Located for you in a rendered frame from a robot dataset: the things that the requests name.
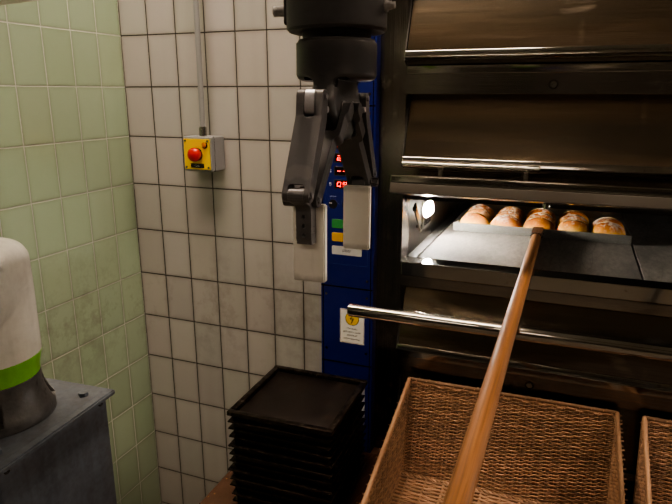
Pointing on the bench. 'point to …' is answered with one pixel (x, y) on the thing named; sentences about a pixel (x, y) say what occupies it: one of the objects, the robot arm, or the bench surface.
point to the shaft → (490, 390)
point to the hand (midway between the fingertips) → (336, 252)
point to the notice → (351, 328)
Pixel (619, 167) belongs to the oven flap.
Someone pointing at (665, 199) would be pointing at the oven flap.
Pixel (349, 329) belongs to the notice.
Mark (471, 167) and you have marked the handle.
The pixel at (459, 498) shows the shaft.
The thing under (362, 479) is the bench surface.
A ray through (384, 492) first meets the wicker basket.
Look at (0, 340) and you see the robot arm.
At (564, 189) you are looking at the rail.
